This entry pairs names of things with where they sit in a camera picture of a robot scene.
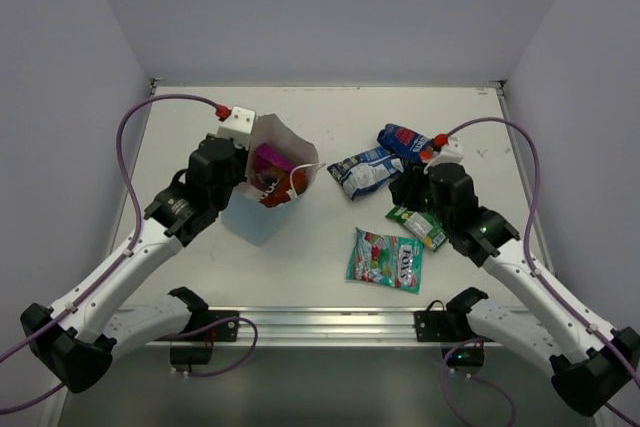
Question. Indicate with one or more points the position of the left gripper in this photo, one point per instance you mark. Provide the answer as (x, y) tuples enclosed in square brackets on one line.
[(239, 167)]

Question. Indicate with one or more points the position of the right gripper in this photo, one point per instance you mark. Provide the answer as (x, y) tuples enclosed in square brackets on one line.
[(404, 188)]

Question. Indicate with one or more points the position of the green candy bag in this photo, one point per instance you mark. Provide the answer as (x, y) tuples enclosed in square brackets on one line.
[(421, 225)]

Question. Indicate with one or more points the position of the purple snack bag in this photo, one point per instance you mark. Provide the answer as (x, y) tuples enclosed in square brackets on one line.
[(268, 166)]

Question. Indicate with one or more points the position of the navy sweet chilli crisp bag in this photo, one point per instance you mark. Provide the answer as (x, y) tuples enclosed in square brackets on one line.
[(405, 143)]

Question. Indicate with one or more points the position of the light blue paper bag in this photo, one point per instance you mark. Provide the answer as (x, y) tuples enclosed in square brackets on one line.
[(245, 216)]

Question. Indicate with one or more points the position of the red Doritos bag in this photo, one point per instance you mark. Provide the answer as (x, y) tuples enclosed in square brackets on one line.
[(286, 189)]

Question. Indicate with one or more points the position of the blue white snack bag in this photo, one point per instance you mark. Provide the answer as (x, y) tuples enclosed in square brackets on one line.
[(366, 172)]

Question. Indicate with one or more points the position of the teal Fox's candy bag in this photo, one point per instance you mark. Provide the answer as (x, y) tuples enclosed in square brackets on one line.
[(389, 261)]

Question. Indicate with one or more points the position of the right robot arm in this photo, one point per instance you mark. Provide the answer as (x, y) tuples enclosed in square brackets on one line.
[(589, 360)]

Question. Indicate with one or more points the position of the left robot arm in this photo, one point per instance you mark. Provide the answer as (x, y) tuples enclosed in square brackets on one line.
[(80, 334)]

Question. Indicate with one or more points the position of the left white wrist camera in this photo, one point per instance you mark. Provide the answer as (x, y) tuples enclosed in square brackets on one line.
[(238, 127)]

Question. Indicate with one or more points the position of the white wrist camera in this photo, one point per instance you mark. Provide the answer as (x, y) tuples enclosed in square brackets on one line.
[(442, 149), (238, 127)]

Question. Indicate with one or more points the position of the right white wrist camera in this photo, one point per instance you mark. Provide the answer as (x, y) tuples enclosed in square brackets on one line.
[(442, 149)]

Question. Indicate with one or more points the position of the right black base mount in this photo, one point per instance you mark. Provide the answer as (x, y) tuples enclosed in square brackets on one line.
[(447, 323)]

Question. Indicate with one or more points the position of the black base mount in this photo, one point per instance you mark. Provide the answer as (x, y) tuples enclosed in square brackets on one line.
[(203, 331), (447, 323)]

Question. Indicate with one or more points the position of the aluminium front rail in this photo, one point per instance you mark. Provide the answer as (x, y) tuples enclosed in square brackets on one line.
[(370, 326)]

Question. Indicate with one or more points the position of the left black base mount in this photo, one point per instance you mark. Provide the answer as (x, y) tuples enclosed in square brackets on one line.
[(203, 331)]

